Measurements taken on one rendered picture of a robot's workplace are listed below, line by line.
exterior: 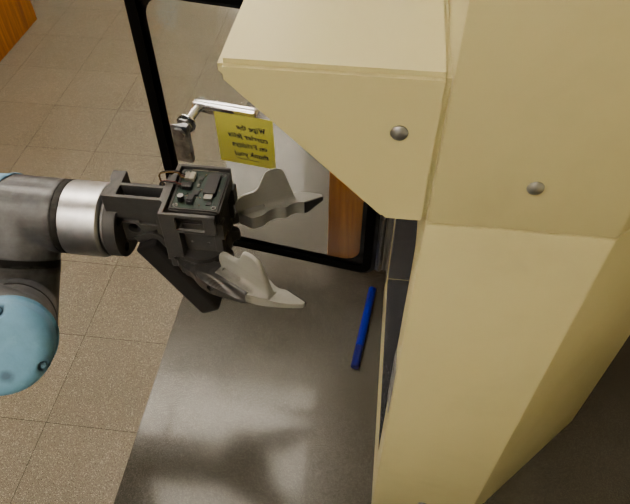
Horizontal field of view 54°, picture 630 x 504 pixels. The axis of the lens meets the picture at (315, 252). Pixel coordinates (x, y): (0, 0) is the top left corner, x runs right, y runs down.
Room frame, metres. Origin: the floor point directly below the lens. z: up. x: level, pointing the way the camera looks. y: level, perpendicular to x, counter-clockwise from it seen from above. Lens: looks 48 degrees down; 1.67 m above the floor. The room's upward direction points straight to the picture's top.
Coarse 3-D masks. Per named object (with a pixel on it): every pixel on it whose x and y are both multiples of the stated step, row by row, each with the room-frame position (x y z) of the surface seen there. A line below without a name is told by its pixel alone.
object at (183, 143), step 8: (184, 120) 0.63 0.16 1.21; (176, 128) 0.62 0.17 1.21; (184, 128) 0.62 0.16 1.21; (176, 136) 0.62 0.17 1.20; (184, 136) 0.62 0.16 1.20; (176, 144) 0.62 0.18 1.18; (184, 144) 0.62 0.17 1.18; (192, 144) 0.62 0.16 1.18; (176, 152) 0.62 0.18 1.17; (184, 152) 0.62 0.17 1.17; (192, 152) 0.62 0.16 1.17; (184, 160) 0.62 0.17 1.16; (192, 160) 0.62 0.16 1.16
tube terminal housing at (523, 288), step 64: (448, 0) 0.34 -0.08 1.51; (512, 0) 0.25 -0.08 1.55; (576, 0) 0.25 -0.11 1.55; (512, 64) 0.25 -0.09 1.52; (576, 64) 0.25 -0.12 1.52; (448, 128) 0.25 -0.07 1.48; (512, 128) 0.25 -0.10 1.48; (576, 128) 0.25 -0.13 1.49; (448, 192) 0.25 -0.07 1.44; (512, 192) 0.25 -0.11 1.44; (576, 192) 0.25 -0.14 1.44; (448, 256) 0.25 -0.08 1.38; (512, 256) 0.25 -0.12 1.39; (576, 256) 0.24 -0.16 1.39; (384, 320) 0.47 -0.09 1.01; (448, 320) 0.25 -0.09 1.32; (512, 320) 0.25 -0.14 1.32; (576, 320) 0.25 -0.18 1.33; (448, 384) 0.25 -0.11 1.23; (512, 384) 0.24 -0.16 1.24; (576, 384) 0.31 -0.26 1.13; (384, 448) 0.25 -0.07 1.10; (448, 448) 0.25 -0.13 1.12; (512, 448) 0.26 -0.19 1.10
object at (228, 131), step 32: (160, 0) 0.64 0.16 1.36; (160, 32) 0.64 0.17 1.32; (192, 32) 0.63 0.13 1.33; (224, 32) 0.62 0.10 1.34; (160, 64) 0.64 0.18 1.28; (192, 64) 0.63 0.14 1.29; (192, 96) 0.63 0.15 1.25; (224, 96) 0.62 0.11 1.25; (192, 128) 0.63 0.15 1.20; (224, 128) 0.62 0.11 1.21; (256, 128) 0.61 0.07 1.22; (224, 160) 0.62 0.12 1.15; (256, 160) 0.61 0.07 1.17; (288, 160) 0.60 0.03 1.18; (320, 192) 0.59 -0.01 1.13; (352, 192) 0.57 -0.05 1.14; (288, 224) 0.60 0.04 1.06; (320, 224) 0.59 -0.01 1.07; (352, 224) 0.57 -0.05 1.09; (352, 256) 0.57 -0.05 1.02
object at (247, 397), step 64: (256, 256) 0.64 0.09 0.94; (192, 320) 0.52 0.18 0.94; (256, 320) 0.52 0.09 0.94; (320, 320) 0.52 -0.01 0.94; (192, 384) 0.42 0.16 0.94; (256, 384) 0.42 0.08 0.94; (320, 384) 0.42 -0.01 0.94; (192, 448) 0.33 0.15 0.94; (256, 448) 0.33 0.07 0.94; (320, 448) 0.33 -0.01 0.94; (576, 448) 0.33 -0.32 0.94
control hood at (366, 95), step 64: (256, 0) 0.33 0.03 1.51; (320, 0) 0.33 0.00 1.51; (384, 0) 0.33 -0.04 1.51; (256, 64) 0.27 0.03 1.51; (320, 64) 0.27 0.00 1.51; (384, 64) 0.27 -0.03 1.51; (448, 64) 0.27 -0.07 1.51; (320, 128) 0.26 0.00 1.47; (384, 128) 0.26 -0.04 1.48; (384, 192) 0.26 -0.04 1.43
